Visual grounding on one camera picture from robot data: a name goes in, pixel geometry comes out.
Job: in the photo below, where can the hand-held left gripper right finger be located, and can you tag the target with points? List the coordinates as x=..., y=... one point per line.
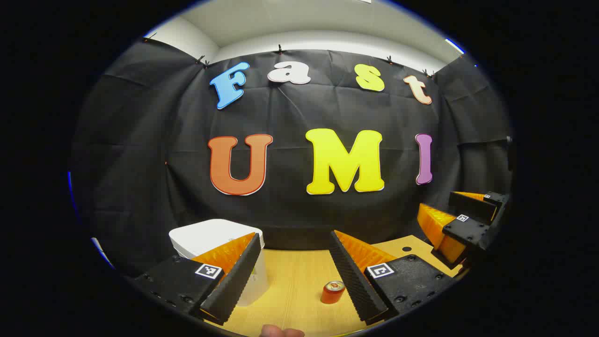
x=355, y=285

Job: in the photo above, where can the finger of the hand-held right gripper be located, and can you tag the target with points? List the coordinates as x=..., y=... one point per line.
x=472, y=206
x=465, y=231

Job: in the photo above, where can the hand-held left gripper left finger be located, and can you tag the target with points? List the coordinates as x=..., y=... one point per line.
x=234, y=285

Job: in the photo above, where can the orange-red pop can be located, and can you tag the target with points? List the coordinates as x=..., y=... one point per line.
x=331, y=295

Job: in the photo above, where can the white desktop garbage bin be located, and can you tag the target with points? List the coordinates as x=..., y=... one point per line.
x=210, y=236

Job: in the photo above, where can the wooden desktop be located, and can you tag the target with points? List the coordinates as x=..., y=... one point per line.
x=295, y=281

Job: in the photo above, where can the black backdrop cloth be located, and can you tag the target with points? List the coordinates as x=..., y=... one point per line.
x=187, y=187

